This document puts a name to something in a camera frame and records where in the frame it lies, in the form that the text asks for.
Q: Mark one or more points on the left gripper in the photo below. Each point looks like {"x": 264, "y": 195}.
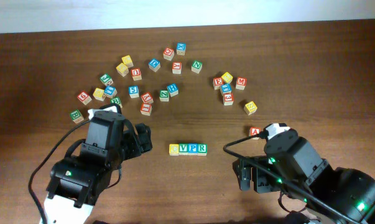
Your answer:
{"x": 140, "y": 140}

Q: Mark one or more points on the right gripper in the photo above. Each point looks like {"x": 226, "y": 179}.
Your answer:
{"x": 249, "y": 173}

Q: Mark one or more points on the yellow C block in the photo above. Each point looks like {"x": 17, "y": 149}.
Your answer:
{"x": 173, "y": 149}

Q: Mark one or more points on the green V block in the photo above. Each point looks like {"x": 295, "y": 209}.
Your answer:
{"x": 183, "y": 149}

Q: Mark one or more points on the blue P block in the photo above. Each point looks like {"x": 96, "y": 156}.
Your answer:
{"x": 192, "y": 149}

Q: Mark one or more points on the green R block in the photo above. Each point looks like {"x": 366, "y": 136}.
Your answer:
{"x": 202, "y": 149}

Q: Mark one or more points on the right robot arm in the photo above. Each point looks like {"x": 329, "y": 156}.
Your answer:
{"x": 352, "y": 199}

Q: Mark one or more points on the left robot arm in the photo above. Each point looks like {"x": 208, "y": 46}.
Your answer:
{"x": 85, "y": 172}

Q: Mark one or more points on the green B block centre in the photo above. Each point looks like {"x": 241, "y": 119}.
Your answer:
{"x": 117, "y": 101}

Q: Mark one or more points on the green b block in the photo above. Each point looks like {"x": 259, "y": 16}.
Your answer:
{"x": 117, "y": 101}
{"x": 76, "y": 116}

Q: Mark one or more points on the green B block far left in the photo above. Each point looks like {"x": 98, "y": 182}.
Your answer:
{"x": 76, "y": 116}

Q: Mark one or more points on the yellow block left cluster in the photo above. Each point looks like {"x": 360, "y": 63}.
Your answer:
{"x": 99, "y": 94}

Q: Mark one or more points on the blue block left cluster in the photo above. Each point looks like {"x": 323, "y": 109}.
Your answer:
{"x": 110, "y": 92}

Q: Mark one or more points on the red A block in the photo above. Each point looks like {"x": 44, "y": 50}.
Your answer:
{"x": 254, "y": 131}

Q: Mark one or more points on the red 6 block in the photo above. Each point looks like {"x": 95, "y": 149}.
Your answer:
{"x": 84, "y": 97}

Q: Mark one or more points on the blue 5 block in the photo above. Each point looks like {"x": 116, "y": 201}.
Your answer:
{"x": 133, "y": 91}

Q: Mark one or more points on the red Y block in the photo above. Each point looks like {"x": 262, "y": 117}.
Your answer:
{"x": 147, "y": 98}

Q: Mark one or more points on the green J block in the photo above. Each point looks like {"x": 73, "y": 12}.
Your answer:
{"x": 106, "y": 80}

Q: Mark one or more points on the yellow S block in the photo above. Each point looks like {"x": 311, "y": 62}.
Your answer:
{"x": 250, "y": 108}

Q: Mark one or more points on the green Z block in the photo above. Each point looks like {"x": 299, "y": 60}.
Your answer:
{"x": 164, "y": 95}

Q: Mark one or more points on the red U block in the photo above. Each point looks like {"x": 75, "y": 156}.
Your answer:
{"x": 136, "y": 74}

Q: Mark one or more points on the yellow block lower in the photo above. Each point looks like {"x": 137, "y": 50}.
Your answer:
{"x": 122, "y": 69}

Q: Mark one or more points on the blue H block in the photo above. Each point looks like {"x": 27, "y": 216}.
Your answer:
{"x": 172, "y": 90}

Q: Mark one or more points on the yellow block upper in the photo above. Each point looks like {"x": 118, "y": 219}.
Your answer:
{"x": 127, "y": 60}

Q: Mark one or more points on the blue D block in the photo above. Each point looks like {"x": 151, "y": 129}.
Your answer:
{"x": 154, "y": 65}

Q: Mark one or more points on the red 3 block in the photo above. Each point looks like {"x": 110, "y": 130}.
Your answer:
{"x": 228, "y": 99}

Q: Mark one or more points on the red M block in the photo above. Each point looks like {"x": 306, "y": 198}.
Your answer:
{"x": 241, "y": 83}

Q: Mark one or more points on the yellow 8 block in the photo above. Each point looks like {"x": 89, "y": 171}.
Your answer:
{"x": 227, "y": 77}

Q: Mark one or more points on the red Q block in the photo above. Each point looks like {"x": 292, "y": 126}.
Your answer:
{"x": 168, "y": 54}

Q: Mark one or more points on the red E block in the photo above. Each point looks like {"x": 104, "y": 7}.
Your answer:
{"x": 217, "y": 83}

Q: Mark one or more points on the green N block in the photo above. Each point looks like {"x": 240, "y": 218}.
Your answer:
{"x": 196, "y": 66}

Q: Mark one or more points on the blue X block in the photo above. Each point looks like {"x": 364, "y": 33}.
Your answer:
{"x": 181, "y": 48}

